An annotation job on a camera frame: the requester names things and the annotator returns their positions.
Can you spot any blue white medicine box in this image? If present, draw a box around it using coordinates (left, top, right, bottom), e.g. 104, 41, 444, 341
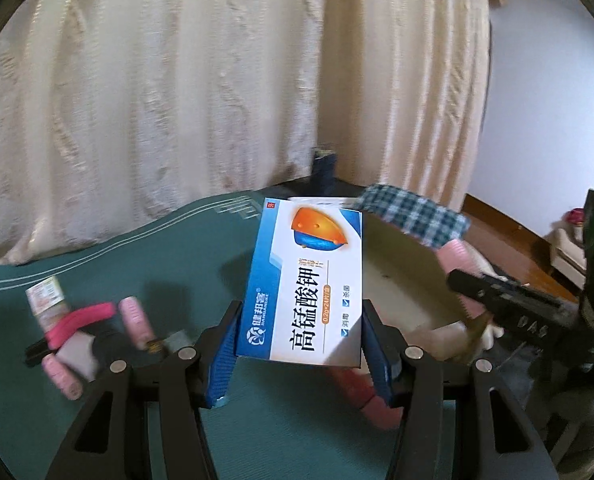
235, 198, 363, 368

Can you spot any black folding comb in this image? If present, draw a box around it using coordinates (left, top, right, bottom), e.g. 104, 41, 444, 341
24, 338, 52, 368

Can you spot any beige armchair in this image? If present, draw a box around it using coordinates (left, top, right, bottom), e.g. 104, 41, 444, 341
550, 228, 586, 289

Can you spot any red tin storage box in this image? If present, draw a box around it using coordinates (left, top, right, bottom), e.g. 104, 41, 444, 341
363, 214, 480, 364

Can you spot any blue plaid cloth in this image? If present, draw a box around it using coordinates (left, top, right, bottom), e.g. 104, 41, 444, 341
355, 184, 470, 249

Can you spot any white folded packet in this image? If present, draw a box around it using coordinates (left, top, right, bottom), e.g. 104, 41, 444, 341
55, 332, 100, 382

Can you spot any green desk mat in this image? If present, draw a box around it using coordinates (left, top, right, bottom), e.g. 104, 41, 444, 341
0, 192, 396, 479

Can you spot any pink foam curler rod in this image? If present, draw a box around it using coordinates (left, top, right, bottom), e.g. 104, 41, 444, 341
44, 302, 116, 350

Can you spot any small colourful carton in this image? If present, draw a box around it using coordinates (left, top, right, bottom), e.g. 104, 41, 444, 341
26, 275, 70, 333

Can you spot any cream patterned curtain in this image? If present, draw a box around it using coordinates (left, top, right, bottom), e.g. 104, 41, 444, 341
0, 0, 492, 264

